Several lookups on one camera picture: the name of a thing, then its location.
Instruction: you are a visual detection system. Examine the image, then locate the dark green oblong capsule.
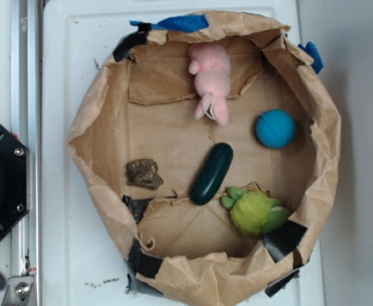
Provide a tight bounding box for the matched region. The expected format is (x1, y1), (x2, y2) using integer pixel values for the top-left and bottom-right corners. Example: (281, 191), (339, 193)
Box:
(190, 143), (233, 205)

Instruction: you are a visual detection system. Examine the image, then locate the green plush animal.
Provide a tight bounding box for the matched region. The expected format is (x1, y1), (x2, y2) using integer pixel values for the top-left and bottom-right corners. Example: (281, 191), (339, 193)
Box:
(220, 187), (291, 237)

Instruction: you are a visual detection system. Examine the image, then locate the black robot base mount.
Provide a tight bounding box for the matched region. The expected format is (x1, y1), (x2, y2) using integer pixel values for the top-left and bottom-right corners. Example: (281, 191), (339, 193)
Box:
(0, 124), (29, 242)

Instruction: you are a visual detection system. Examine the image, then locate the brown paper bag container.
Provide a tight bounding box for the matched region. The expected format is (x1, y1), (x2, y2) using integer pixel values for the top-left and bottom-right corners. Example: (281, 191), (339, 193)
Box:
(68, 11), (341, 305)

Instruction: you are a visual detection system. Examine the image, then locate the pink plush bunny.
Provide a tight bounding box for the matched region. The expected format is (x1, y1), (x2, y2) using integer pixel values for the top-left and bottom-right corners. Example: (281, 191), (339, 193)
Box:
(188, 43), (231, 126)

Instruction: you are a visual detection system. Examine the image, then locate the blue painter tape right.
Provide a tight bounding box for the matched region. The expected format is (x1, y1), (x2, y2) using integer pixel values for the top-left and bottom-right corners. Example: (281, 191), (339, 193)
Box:
(298, 41), (325, 75)

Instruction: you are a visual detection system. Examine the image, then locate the brown rock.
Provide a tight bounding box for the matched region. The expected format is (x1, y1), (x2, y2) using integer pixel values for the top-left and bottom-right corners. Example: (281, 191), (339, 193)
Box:
(126, 159), (164, 190)

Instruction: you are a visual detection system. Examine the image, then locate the blue painter tape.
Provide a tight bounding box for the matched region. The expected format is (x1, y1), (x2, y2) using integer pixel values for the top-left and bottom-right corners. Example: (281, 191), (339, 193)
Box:
(298, 41), (325, 75)
(129, 14), (209, 33)

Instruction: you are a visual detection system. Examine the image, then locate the aluminium rail frame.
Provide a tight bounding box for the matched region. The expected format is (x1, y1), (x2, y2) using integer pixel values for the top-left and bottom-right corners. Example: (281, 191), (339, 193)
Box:
(11, 1), (45, 305)

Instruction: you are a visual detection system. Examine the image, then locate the blue painter tape top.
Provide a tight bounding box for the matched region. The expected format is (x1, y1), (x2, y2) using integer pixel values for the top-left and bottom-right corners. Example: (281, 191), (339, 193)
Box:
(129, 14), (209, 33)

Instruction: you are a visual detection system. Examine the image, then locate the blue textured ball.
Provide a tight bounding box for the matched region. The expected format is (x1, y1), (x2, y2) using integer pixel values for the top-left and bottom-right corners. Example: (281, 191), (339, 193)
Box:
(255, 109), (296, 149)

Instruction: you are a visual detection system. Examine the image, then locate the metal corner bracket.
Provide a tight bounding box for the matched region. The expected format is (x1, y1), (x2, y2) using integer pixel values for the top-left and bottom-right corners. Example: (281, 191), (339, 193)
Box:
(1, 275), (34, 306)

